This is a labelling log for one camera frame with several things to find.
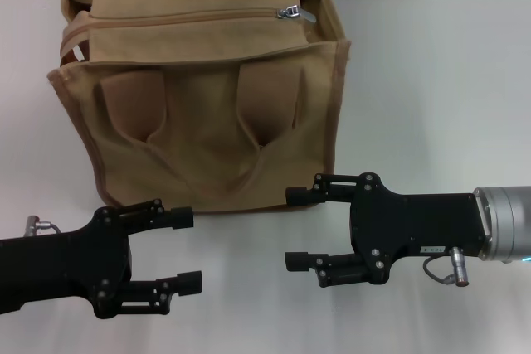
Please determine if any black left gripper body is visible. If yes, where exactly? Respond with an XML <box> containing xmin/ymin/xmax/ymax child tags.
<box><xmin>0</xmin><ymin>206</ymin><xmax>134</xmax><ymax>320</ymax></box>

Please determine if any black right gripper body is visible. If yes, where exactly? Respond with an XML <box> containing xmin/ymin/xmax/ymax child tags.
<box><xmin>349</xmin><ymin>172</ymin><xmax>494</xmax><ymax>287</ymax></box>

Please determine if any khaki canvas food bag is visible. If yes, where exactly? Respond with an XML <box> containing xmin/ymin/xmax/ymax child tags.
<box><xmin>46</xmin><ymin>0</ymin><xmax>352</xmax><ymax>215</ymax></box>

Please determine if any silver metal zipper pull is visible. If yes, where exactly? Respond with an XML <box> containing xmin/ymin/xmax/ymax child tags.
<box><xmin>276</xmin><ymin>4</ymin><xmax>317</xmax><ymax>24</ymax></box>

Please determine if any left gripper cable with connector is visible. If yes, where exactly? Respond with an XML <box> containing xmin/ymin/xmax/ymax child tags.
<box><xmin>25</xmin><ymin>215</ymin><xmax>63</xmax><ymax>235</ymax></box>

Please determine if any gripper cable with connector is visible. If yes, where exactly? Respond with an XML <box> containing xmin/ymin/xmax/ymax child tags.
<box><xmin>25</xmin><ymin>215</ymin><xmax>63</xmax><ymax>235</ymax></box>
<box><xmin>422</xmin><ymin>247</ymin><xmax>469</xmax><ymax>288</ymax></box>

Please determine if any right gripper cable with connector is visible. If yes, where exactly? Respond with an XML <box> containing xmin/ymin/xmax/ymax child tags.
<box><xmin>422</xmin><ymin>247</ymin><xmax>469</xmax><ymax>288</ymax></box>

